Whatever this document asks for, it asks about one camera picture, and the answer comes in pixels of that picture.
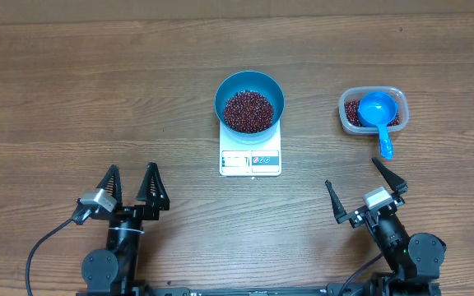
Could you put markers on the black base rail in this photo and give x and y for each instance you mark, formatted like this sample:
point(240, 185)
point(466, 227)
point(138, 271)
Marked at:
point(257, 291)

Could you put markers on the clear plastic container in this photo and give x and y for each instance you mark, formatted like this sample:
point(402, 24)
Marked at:
point(357, 93)

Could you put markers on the blue plastic measuring scoop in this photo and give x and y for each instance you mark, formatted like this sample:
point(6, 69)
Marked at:
point(378, 109)

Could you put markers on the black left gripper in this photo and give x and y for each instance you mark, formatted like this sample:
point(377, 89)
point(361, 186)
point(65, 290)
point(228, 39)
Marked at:
point(151, 210)

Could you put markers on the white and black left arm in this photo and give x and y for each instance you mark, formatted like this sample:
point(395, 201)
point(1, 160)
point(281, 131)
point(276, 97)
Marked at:
point(113, 269)

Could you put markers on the red beans in bowl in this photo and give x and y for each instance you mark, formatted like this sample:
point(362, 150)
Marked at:
point(248, 112)

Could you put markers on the white digital kitchen scale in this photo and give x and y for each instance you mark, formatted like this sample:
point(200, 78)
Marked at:
point(250, 155)

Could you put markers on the teal bowl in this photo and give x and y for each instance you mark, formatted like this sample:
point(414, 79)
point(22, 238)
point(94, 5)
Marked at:
point(254, 81)

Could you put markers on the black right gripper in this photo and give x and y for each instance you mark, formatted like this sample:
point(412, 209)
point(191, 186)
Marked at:
point(339, 210)

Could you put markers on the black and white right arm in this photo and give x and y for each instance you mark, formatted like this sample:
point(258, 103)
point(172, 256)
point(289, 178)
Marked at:
point(414, 260)

